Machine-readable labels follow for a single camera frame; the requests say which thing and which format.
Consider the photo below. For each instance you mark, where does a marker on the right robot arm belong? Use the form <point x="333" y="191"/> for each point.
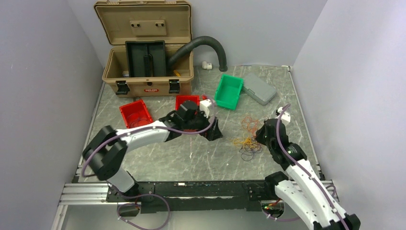
<point x="298" y="185"/>

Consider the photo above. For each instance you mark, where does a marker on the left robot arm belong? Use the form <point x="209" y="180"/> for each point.
<point x="106" y="151"/>

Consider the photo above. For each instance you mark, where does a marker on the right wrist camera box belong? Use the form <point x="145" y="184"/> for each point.
<point x="285" y="117"/>

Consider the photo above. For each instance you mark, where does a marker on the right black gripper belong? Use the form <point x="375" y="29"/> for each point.
<point x="259" y="133"/>

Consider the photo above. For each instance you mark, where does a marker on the red bin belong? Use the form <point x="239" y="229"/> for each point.
<point x="135" y="114"/>
<point x="180" y="99"/>

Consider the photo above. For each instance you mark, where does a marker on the black toolbox tray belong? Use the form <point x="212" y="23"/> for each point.
<point x="146" y="59"/>

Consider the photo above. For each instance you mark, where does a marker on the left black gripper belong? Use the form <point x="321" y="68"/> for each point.
<point x="213" y="132"/>

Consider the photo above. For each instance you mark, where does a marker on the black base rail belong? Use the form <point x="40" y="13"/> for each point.
<point x="153" y="197"/>

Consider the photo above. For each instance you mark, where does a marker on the white pipe fitting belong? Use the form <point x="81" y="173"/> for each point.
<point x="207" y="66"/>

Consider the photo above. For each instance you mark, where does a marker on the green plastic bin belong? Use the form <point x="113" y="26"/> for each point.
<point x="228" y="91"/>

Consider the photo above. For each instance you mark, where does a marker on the grey plastic case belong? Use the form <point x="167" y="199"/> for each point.
<point x="258" y="89"/>

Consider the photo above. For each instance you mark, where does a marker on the tan open toolbox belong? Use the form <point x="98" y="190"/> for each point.
<point x="144" y="34"/>

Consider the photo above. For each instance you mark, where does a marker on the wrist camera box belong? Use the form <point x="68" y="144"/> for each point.
<point x="208" y="106"/>
<point x="285" y="117"/>

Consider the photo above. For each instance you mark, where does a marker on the red bin left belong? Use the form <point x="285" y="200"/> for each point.
<point x="135" y="114"/>

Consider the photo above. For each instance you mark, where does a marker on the red bin centre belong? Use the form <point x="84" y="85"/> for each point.
<point x="180" y="99"/>

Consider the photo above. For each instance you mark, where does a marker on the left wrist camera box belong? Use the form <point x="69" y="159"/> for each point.
<point x="208" y="106"/>

